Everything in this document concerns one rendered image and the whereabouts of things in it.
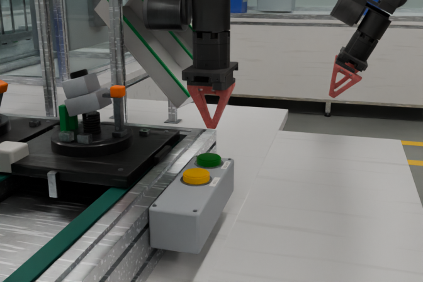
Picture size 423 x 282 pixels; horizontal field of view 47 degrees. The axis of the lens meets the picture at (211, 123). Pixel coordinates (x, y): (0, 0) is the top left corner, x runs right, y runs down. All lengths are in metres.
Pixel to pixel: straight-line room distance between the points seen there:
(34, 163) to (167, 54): 0.46
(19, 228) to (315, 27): 4.06
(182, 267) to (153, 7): 0.38
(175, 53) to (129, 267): 0.63
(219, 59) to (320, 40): 3.90
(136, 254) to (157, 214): 0.06
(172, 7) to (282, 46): 3.94
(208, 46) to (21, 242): 0.37
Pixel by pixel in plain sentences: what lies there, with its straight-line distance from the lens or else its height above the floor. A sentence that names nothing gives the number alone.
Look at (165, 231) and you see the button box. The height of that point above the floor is 0.93.
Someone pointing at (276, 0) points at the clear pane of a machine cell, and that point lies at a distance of 4.64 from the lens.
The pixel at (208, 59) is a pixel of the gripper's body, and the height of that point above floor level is 1.13.
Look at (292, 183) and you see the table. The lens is 0.98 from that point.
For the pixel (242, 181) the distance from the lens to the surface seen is 0.98.
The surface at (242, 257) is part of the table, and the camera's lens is 0.73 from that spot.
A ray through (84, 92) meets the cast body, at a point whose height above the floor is 1.07.
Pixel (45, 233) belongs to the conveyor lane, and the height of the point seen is 0.92.
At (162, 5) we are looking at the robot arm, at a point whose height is 1.21.
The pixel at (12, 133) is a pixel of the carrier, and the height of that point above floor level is 0.97.
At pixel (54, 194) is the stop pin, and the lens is 0.79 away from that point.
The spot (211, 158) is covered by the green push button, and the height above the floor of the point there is 0.97.
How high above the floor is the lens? 1.25
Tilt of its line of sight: 16 degrees down
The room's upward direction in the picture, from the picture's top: straight up
